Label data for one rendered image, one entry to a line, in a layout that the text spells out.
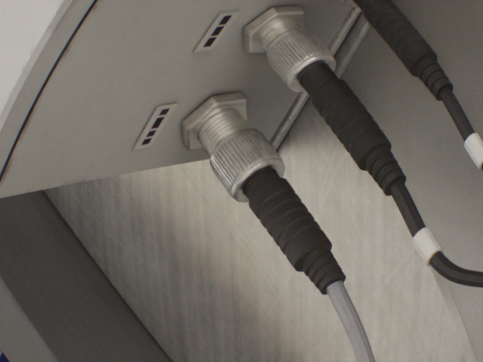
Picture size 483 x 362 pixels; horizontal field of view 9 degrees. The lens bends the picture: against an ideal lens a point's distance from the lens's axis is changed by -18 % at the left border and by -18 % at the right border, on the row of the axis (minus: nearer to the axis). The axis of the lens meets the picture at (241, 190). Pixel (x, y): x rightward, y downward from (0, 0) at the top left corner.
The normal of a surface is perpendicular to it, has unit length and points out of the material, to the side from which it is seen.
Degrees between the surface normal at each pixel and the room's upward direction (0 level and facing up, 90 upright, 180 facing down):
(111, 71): 132
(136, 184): 90
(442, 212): 90
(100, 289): 38
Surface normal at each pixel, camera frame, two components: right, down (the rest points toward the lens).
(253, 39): 0.52, 0.72
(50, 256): 0.37, -0.75
